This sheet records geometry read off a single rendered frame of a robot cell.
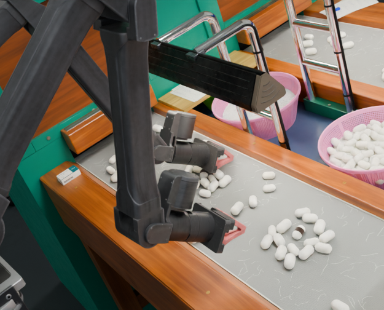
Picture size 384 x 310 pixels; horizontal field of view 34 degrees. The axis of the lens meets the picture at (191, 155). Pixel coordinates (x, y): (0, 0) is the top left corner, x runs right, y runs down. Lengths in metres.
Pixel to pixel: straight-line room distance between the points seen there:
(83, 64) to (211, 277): 0.52
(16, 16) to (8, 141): 0.46
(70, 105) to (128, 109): 0.95
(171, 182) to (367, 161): 0.62
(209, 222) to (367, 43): 1.05
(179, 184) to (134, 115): 0.18
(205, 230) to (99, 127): 0.80
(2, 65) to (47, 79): 0.94
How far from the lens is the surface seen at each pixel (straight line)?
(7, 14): 1.28
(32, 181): 1.91
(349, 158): 1.56
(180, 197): 1.10
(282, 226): 1.39
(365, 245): 1.33
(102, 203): 1.67
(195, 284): 1.32
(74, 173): 1.82
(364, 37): 2.10
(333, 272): 1.29
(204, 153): 1.55
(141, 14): 0.91
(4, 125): 0.86
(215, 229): 1.17
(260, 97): 1.22
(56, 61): 0.88
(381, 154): 1.55
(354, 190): 1.42
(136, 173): 1.01
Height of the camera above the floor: 1.66
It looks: 32 degrees down
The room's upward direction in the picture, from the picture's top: 21 degrees counter-clockwise
